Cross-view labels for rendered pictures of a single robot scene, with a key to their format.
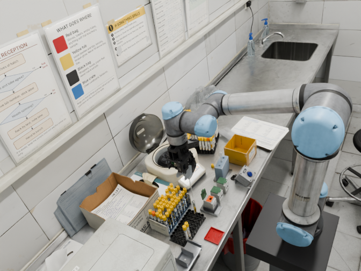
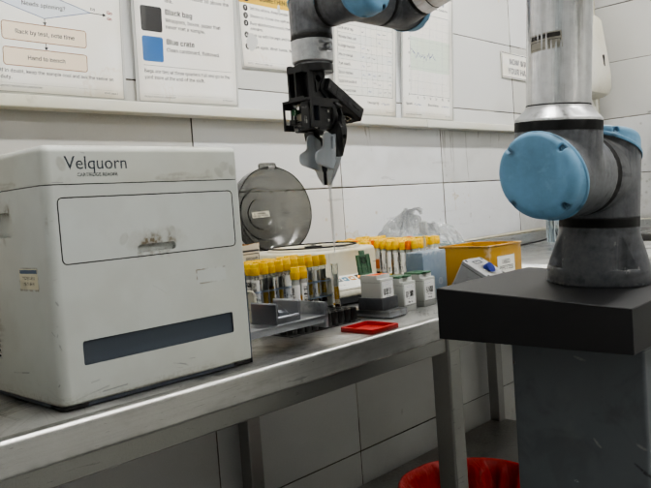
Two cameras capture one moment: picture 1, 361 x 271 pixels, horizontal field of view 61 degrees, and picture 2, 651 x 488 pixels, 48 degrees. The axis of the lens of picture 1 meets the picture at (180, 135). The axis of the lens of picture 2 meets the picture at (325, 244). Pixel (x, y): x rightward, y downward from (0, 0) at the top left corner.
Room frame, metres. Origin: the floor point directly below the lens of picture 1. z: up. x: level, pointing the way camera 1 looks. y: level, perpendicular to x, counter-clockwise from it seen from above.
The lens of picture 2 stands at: (-0.40, -0.10, 1.09)
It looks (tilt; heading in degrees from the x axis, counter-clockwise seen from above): 3 degrees down; 5
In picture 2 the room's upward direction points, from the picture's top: 4 degrees counter-clockwise
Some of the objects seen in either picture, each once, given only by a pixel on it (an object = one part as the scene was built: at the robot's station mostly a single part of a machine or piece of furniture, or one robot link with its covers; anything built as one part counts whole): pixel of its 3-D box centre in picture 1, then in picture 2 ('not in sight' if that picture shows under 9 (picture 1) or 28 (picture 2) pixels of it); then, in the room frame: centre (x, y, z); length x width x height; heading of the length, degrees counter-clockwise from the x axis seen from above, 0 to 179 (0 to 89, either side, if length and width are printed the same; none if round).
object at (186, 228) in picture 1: (186, 221); (306, 295); (0.87, 0.05, 0.93); 0.17 x 0.09 x 0.11; 142
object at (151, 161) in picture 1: (174, 164); (319, 271); (1.25, 0.06, 0.94); 0.30 x 0.24 x 0.12; 42
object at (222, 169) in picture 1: (222, 169); (426, 274); (1.15, -0.18, 0.92); 0.10 x 0.07 x 0.10; 148
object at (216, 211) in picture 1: (210, 207); (378, 306); (0.95, -0.07, 0.89); 0.09 x 0.05 x 0.04; 54
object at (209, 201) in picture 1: (210, 202); (377, 290); (0.95, -0.07, 0.92); 0.05 x 0.04 x 0.06; 54
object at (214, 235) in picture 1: (214, 235); (369, 327); (0.80, -0.06, 0.88); 0.07 x 0.07 x 0.01; 51
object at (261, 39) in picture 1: (273, 36); not in sight; (2.72, -1.02, 0.94); 0.24 x 0.17 x 0.14; 51
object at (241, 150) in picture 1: (240, 150); (480, 265); (1.26, -0.30, 0.93); 0.13 x 0.13 x 0.10; 49
